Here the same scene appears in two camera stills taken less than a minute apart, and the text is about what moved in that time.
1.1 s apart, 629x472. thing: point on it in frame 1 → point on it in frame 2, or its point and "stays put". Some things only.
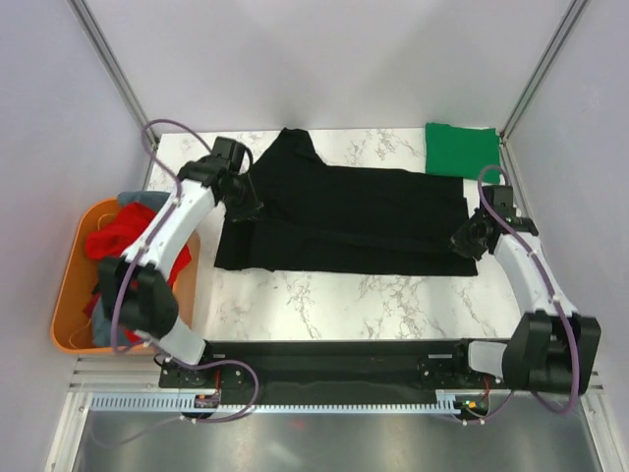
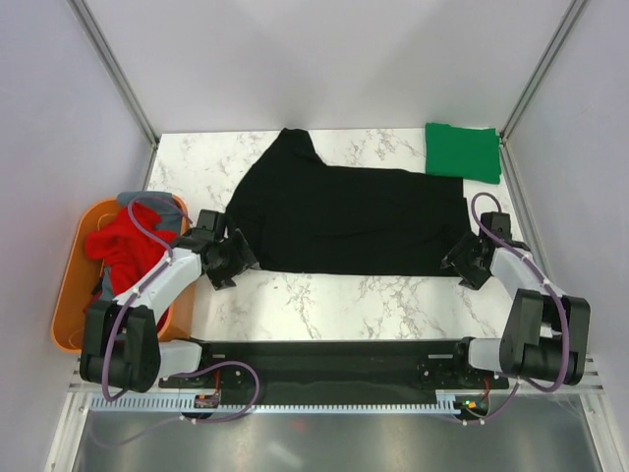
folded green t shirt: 462,151 stays put
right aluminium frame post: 575,11 stays put
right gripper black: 459,239 → 471,279
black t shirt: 320,217 stays put
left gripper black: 251,209 → 243,259
